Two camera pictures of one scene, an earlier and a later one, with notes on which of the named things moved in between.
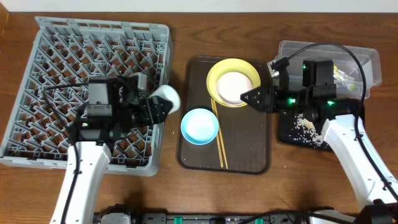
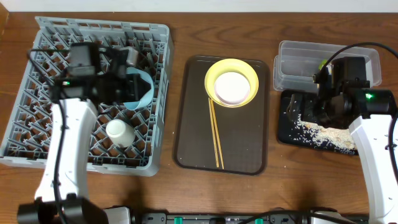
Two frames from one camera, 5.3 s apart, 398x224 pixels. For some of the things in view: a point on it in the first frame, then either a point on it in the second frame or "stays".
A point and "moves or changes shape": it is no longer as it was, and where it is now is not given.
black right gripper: x=262 y=93 to x=293 y=109
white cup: x=168 y=93 moves or changes shape
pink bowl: x=231 y=85 stays
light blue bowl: x=199 y=126 to x=137 y=105
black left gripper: x=155 y=116 to x=131 y=92
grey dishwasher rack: x=64 y=53 stays
